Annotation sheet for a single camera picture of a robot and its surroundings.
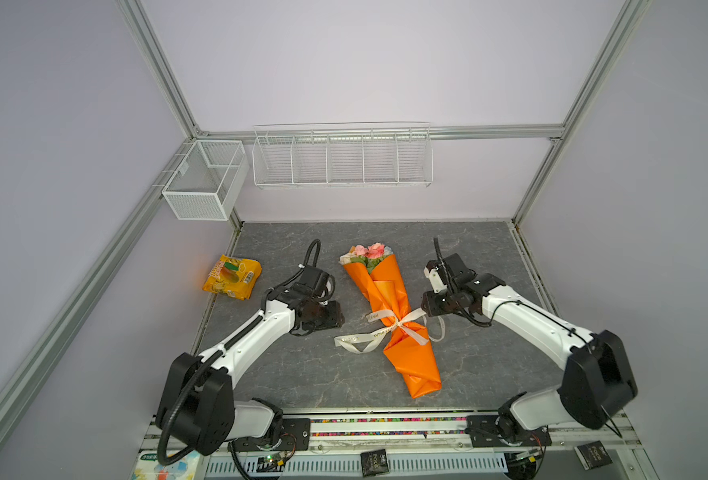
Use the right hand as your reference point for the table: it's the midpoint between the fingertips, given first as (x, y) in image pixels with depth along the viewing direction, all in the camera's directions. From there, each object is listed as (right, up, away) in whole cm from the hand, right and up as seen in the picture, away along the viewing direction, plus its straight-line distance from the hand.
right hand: (429, 306), depth 86 cm
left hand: (-26, -5, -3) cm, 27 cm away
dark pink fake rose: (-15, +16, +15) cm, 27 cm away
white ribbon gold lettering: (-19, -12, +3) cm, 22 cm away
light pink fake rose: (-20, +16, +16) cm, 31 cm away
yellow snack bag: (-62, +7, +13) cm, 63 cm away
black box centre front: (-17, -33, -17) cm, 41 cm away
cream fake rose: (-26, +14, +15) cm, 33 cm away
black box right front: (+35, -32, -17) cm, 50 cm away
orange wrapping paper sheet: (-6, -10, -5) cm, 12 cm away
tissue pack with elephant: (-67, -32, -20) cm, 77 cm away
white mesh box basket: (-73, +40, +15) cm, 85 cm away
